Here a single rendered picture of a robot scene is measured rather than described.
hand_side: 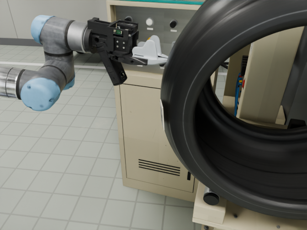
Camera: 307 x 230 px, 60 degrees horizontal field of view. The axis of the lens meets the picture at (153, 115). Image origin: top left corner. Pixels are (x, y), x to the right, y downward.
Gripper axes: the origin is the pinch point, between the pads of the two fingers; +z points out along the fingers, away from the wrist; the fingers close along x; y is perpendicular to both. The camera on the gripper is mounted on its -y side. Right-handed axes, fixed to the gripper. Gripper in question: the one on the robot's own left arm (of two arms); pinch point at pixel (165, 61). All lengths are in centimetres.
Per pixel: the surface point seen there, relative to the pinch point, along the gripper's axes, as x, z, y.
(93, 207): 39, -44, -131
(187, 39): -9.5, 5.8, 9.6
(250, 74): 28.1, 23.8, -10.7
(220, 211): -9.1, 23.0, -37.2
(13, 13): 309, -325, -107
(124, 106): 62, -34, -60
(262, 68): 28.1, 27.1, -7.8
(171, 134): -11.3, 5.9, -12.8
